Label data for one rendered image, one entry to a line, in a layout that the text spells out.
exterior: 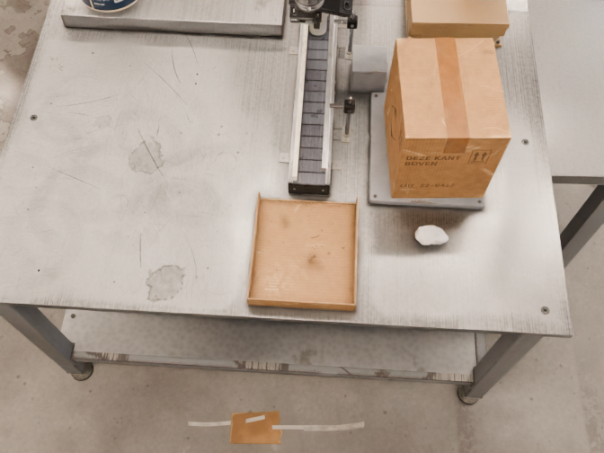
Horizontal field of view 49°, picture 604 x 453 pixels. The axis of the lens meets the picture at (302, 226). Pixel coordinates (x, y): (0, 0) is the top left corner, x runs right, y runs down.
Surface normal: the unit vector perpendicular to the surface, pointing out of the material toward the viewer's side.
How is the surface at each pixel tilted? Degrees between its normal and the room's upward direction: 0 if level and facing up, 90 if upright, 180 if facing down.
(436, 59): 0
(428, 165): 90
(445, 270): 0
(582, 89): 0
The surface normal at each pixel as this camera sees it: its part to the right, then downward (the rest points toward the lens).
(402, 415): 0.00, -0.47
